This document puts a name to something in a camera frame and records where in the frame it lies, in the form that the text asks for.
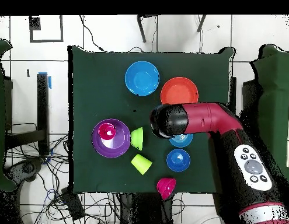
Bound small ribbed green bowl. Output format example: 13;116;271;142
130;127;144;151

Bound purple plastic bowl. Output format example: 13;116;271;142
91;118;131;159

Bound green plastic cup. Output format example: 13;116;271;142
130;153;154;176

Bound red plastic cup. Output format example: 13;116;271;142
98;122;117;141

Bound dark blue bowl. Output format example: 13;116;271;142
166;148;191;173

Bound pink plastic bowl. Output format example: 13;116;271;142
156;177;177;201

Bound ribbed light blue bowl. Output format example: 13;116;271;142
168;133;194;148

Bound large light blue bowl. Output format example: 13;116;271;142
124;61;161;97

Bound orange plastic bowl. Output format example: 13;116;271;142
160;76;199;105

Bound dark green table cloth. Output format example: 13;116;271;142
67;45;236;195

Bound black metal chair legs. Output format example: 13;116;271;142
136;14;207;43

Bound black power strip box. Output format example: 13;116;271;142
61;186;86;221

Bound black floor cable with plug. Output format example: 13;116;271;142
79;15;106;53

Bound black stand post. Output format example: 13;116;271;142
36;73;50;156

